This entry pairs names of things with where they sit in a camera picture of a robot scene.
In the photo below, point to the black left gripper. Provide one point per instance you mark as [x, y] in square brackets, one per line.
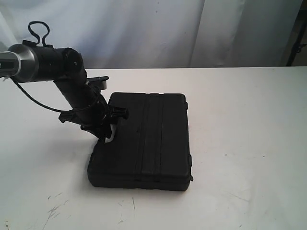
[89, 108]

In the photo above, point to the black plastic tool case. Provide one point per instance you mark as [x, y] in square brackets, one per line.
[150, 149]

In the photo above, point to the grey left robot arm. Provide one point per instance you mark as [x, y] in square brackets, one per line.
[27, 62]

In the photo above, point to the white backdrop curtain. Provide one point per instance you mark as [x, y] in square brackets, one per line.
[130, 34]

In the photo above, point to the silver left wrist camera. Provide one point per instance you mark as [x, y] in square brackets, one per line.
[98, 82]

